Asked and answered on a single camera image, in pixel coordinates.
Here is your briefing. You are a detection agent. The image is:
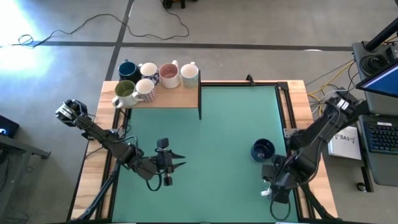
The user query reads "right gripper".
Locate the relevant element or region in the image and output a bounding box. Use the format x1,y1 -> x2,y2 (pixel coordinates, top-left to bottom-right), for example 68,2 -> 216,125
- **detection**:
261,161 -> 301,205

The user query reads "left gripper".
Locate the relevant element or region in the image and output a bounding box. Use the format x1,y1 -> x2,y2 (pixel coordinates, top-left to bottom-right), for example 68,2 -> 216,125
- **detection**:
136,138 -> 187,187

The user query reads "blue mug with ring handle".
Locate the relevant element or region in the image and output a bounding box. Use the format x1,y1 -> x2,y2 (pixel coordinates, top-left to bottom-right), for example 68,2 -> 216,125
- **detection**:
250,138 -> 285,169

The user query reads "white mug red lattice print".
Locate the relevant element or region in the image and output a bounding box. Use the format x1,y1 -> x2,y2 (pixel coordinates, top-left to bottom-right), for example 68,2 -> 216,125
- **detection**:
132,78 -> 157,103

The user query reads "white mug pink inside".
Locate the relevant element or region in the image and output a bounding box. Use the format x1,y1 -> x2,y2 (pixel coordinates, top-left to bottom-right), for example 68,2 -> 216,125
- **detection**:
158,60 -> 181,90

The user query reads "white mug pale blue pattern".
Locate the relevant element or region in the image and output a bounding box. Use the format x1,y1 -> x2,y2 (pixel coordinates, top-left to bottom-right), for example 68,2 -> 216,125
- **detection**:
180,61 -> 200,89

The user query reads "white mug green inside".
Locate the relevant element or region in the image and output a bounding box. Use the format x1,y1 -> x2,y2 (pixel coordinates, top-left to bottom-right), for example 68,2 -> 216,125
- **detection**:
111,80 -> 139,109

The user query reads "dark navy mug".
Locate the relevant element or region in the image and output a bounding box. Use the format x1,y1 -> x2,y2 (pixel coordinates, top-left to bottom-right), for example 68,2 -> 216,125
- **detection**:
118,59 -> 141,84

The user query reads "green table mat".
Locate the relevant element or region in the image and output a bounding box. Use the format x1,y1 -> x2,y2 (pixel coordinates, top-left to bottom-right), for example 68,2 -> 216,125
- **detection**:
111,85 -> 299,223

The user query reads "white paper booklet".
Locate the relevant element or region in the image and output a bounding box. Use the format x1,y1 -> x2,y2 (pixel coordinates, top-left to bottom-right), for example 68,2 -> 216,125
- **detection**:
328,126 -> 363,161

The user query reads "grey equipment cart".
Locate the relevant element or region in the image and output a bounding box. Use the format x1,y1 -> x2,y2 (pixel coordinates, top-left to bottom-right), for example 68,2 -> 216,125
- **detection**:
352,40 -> 398,187

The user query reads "black keyboard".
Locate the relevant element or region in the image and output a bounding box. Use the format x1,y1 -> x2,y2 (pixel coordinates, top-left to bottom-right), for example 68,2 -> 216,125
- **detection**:
363,120 -> 398,156

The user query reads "computer monitor with blue screen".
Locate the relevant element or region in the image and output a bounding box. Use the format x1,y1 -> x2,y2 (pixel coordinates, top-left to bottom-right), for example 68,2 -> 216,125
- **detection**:
356,60 -> 398,99

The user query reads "black and orange floor device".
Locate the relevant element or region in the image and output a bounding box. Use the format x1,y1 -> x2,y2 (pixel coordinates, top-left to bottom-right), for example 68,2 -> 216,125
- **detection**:
160,0 -> 200,9

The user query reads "grey metal stand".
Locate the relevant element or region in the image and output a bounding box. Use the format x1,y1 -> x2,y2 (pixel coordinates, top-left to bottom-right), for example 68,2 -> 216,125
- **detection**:
0,133 -> 52,224

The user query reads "black box with blue light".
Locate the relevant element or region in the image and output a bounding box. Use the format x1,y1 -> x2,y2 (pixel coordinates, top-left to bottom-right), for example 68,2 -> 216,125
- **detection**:
0,114 -> 20,139

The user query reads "black pole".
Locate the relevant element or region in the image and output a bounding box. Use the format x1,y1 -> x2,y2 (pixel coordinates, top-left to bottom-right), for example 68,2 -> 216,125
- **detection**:
364,18 -> 398,52

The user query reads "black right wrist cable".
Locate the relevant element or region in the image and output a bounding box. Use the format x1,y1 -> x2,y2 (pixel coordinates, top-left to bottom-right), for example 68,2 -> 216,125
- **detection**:
269,198 -> 292,221

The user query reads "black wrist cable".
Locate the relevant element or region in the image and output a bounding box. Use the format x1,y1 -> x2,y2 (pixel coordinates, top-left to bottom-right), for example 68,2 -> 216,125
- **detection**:
145,177 -> 163,192
269,198 -> 292,221

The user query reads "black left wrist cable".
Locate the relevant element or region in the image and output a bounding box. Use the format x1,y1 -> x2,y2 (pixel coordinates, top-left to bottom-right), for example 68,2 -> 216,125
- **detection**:
145,177 -> 163,192

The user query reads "black metal table frame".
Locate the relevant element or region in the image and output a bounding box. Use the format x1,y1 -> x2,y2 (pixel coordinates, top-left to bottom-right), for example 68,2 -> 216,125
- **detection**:
67,70 -> 340,223

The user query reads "yellow cable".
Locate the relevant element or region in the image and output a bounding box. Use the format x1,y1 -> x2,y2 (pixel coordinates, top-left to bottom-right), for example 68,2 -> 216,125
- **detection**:
306,60 -> 356,116

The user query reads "coiled black cable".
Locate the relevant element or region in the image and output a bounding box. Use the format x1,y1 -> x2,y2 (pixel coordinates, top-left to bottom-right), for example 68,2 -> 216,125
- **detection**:
360,54 -> 389,75

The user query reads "long black floor cable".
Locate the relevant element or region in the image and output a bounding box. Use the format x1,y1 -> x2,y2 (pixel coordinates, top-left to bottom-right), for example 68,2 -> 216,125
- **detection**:
0,6 -> 190,49

